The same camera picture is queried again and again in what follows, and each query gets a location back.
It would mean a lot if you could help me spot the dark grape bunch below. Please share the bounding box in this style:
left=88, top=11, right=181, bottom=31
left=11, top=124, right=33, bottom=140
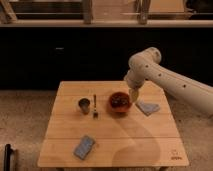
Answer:
left=111, top=96, right=128, bottom=107

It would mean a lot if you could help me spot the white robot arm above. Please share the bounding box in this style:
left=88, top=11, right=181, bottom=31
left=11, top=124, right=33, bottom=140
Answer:
left=124, top=47, right=213, bottom=115

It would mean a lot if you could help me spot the orange bowl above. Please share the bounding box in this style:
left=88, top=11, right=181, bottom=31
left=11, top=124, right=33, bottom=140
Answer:
left=107, top=92, right=132, bottom=113

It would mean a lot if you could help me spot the blue folded cloth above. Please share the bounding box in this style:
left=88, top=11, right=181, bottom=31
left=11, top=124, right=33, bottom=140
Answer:
left=135, top=101, right=160, bottom=116

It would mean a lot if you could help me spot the dark metal cup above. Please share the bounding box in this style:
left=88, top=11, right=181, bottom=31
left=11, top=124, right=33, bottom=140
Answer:
left=78, top=98, right=90, bottom=114

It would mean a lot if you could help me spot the wooden folding table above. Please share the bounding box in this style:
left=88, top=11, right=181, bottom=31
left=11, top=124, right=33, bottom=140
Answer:
left=38, top=81, right=189, bottom=168

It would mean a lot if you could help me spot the blue sponge near front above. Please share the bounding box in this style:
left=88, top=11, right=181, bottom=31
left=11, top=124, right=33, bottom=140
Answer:
left=73, top=135, right=95, bottom=160

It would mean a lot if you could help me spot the black object at floor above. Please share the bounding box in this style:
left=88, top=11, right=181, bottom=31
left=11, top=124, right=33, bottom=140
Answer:
left=3, top=144, right=15, bottom=171

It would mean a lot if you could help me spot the wooden shelf frame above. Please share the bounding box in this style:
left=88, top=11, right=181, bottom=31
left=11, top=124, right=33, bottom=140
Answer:
left=0, top=0, right=213, bottom=27

